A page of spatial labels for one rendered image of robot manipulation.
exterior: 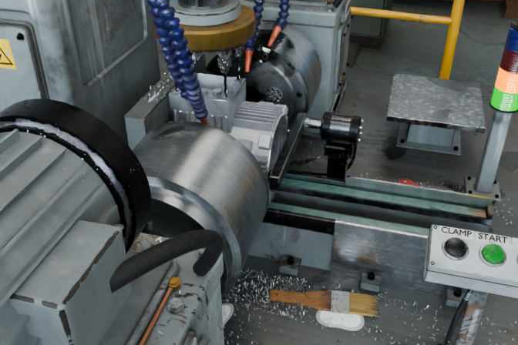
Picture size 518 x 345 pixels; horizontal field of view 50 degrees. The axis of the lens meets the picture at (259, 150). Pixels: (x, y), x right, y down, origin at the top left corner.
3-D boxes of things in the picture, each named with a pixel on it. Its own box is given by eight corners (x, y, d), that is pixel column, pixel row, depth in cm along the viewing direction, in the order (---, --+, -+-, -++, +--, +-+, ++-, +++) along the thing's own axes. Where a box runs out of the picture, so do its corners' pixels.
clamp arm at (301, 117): (294, 122, 123) (265, 189, 102) (295, 111, 121) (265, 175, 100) (311, 125, 122) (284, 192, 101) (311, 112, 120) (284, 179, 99)
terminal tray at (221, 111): (170, 128, 106) (167, 94, 102) (190, 102, 115) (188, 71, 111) (230, 136, 103) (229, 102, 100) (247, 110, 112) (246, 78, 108)
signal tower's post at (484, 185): (465, 196, 133) (507, 28, 110) (464, 178, 139) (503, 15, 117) (500, 202, 131) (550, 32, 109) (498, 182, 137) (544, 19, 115)
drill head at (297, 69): (190, 158, 126) (181, 55, 113) (242, 82, 159) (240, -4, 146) (297, 175, 120) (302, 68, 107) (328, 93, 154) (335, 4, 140)
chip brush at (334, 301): (268, 306, 104) (268, 303, 104) (271, 286, 108) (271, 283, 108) (379, 318, 102) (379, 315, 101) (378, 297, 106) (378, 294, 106)
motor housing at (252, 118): (169, 204, 111) (159, 121, 101) (202, 154, 126) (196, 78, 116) (265, 221, 106) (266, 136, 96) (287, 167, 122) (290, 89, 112)
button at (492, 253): (479, 266, 78) (482, 259, 77) (479, 246, 80) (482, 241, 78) (502, 269, 77) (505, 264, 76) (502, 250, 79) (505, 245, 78)
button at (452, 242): (442, 259, 79) (444, 253, 78) (443, 240, 81) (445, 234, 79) (464, 262, 78) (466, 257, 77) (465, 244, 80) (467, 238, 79)
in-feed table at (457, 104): (381, 154, 148) (386, 115, 142) (388, 108, 170) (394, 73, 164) (475, 168, 143) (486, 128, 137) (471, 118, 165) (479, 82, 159)
